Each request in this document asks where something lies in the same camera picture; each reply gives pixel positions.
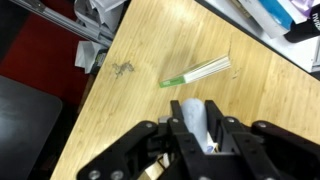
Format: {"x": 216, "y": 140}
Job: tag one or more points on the small white carton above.
{"x": 90, "y": 56}

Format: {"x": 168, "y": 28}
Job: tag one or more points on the white blue box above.
{"x": 273, "y": 15}

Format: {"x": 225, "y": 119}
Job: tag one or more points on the black chair seat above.
{"x": 26, "y": 130}

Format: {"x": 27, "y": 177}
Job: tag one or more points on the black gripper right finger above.
{"x": 266, "y": 153}

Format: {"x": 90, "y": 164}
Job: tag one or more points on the white crumpled papers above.
{"x": 100, "y": 10}

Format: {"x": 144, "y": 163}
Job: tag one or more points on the small board book with rainbow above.
{"x": 196, "y": 71}

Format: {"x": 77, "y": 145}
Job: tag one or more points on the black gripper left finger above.
{"x": 146, "y": 153}

